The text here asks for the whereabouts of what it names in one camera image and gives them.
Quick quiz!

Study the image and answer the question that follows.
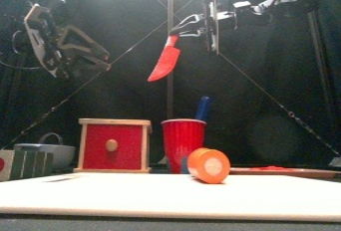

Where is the green striped toy block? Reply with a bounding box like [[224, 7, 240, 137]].
[[0, 149, 56, 182]]

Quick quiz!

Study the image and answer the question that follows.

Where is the grey-blue bowl with handle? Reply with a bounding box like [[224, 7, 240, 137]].
[[12, 131, 77, 171]]

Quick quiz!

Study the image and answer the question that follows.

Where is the red plastic cup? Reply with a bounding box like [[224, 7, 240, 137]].
[[160, 118, 207, 175]]

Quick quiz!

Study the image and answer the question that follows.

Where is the orange toy carrot green top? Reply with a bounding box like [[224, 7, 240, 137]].
[[178, 147, 231, 185]]

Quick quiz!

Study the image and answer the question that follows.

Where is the wooden box red front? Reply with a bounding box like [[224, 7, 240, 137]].
[[73, 117, 154, 174]]

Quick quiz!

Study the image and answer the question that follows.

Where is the red ring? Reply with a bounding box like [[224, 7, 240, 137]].
[[247, 165, 295, 171]]

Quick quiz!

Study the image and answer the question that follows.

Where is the red toy knife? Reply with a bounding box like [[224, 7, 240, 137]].
[[147, 34, 182, 84]]

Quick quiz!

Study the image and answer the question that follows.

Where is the pink tray with red ring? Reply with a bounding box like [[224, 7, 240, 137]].
[[227, 165, 341, 180]]

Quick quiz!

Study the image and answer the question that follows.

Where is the white cutting board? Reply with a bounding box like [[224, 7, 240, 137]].
[[0, 171, 341, 223]]

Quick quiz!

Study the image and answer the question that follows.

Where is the grey vertical frame pole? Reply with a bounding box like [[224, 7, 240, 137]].
[[166, 0, 175, 120]]

